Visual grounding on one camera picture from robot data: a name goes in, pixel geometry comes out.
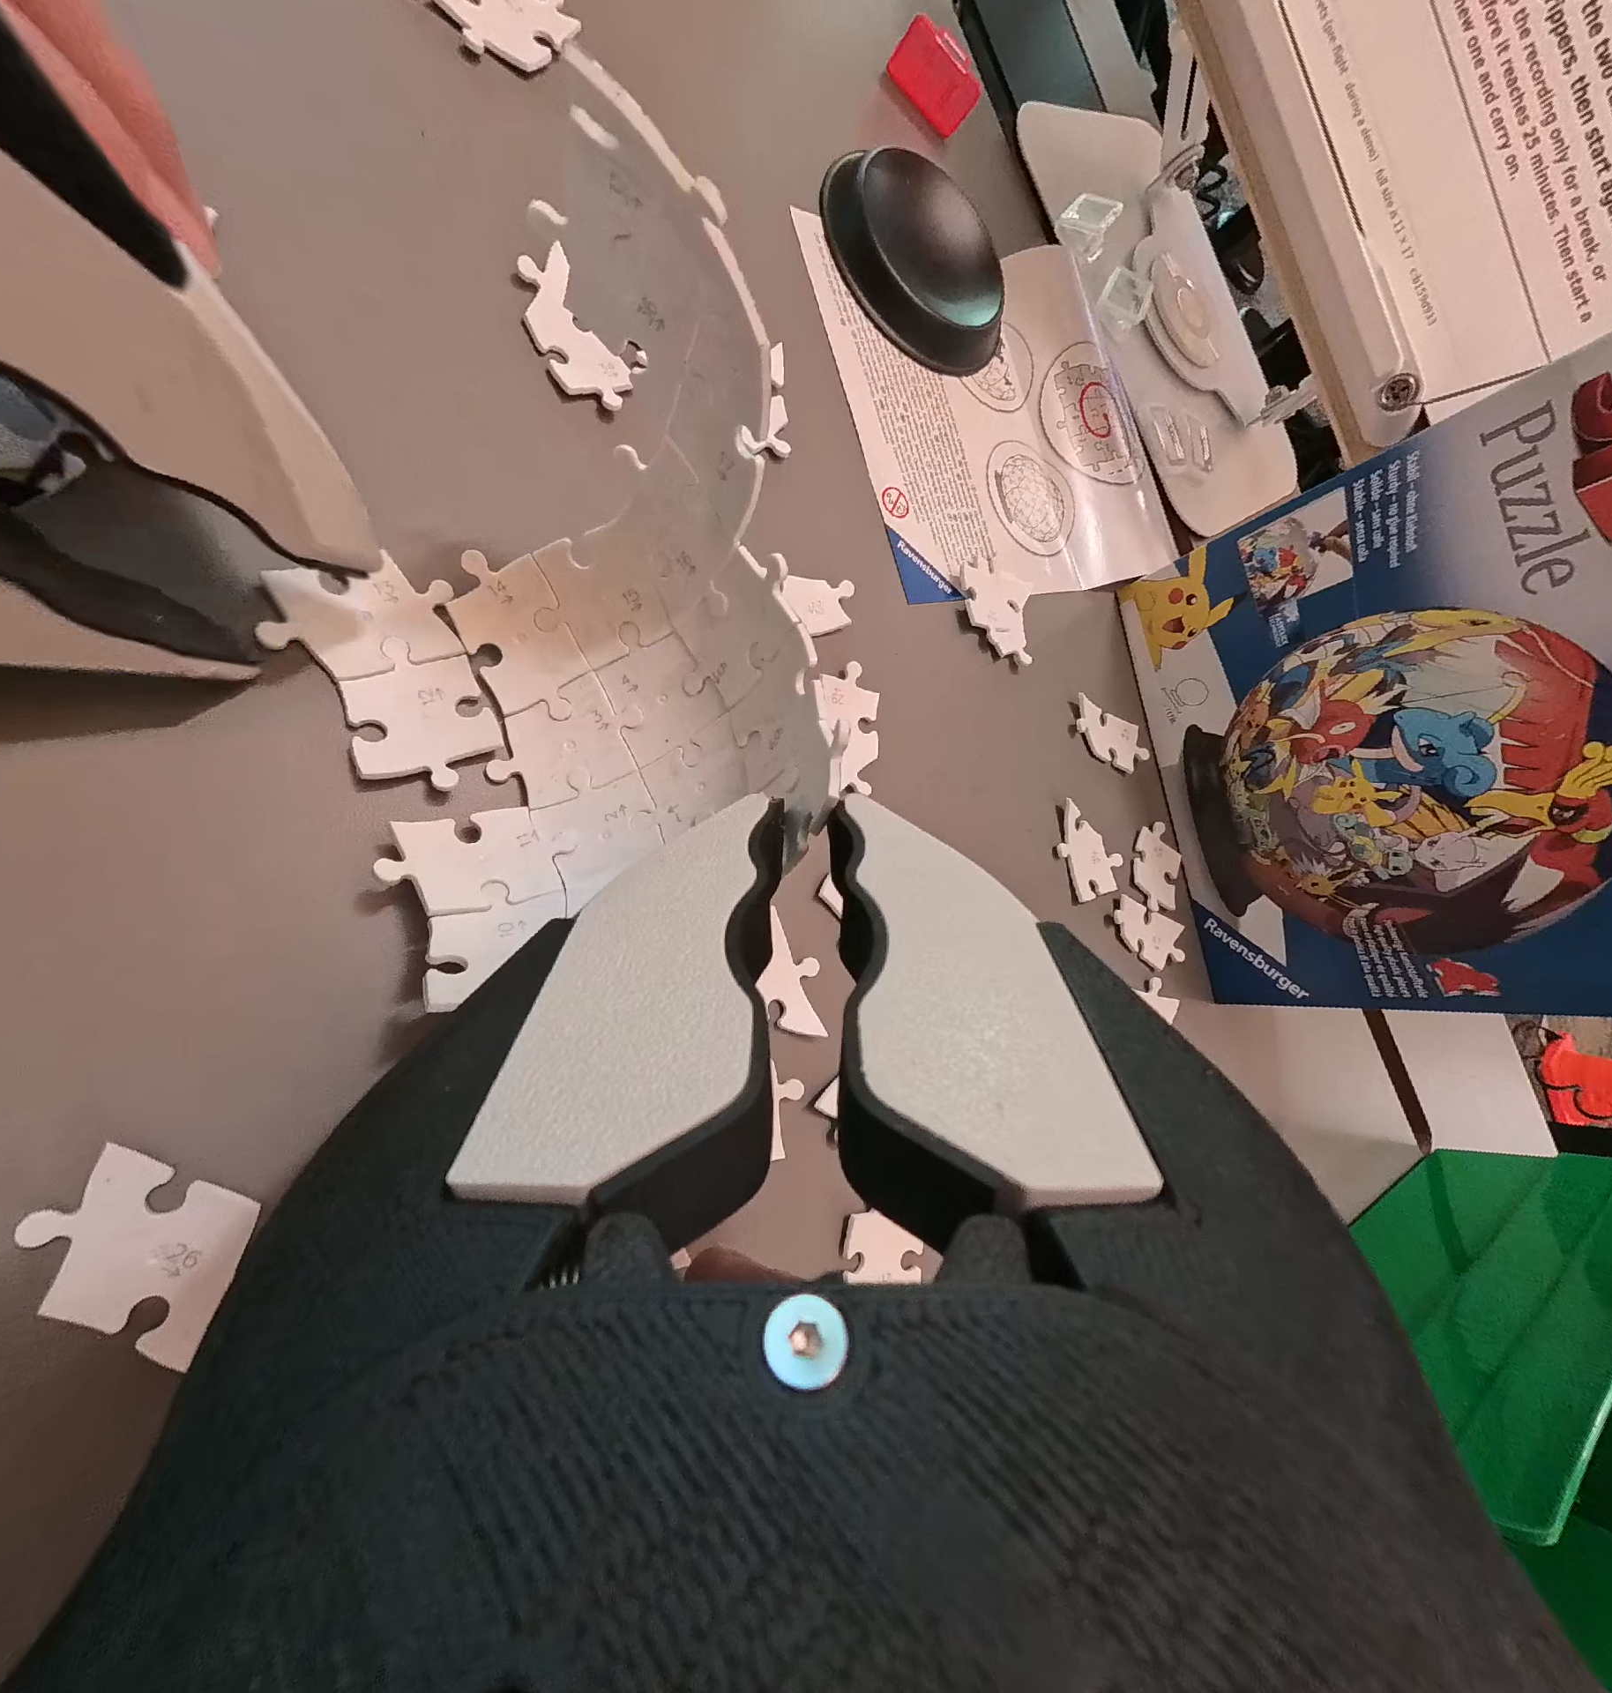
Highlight white folding stand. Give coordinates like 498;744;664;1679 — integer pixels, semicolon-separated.
1016;98;1301;536

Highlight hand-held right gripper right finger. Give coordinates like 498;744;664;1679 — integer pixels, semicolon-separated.
827;793;1169;1207

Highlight joined pair white puzzle pieces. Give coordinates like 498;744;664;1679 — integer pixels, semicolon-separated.
258;553;507;795

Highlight white task instruction sheet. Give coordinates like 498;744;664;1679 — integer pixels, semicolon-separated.
1176;0;1612;451

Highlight green box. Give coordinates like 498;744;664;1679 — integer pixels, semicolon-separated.
1348;1148;1612;1549

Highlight black round ball stand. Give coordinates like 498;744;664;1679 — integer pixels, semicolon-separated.
819;145;1006;376

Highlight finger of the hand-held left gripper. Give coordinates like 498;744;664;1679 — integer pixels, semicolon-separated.
0;495;292;682
0;124;383;580

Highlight assembled curved puzzle ball section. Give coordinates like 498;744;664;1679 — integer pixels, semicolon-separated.
373;53;882;1012

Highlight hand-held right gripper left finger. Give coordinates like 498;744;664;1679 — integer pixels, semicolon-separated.
447;793;789;1207

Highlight blue puzzle box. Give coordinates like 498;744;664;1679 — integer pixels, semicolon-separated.
1118;317;1612;1020

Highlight white printed instruction leaflet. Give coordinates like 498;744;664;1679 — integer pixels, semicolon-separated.
791;204;1173;608

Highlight person's left hand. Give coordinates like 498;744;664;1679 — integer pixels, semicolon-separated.
14;0;222;275

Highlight small red block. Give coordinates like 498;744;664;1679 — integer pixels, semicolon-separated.
885;15;984;136

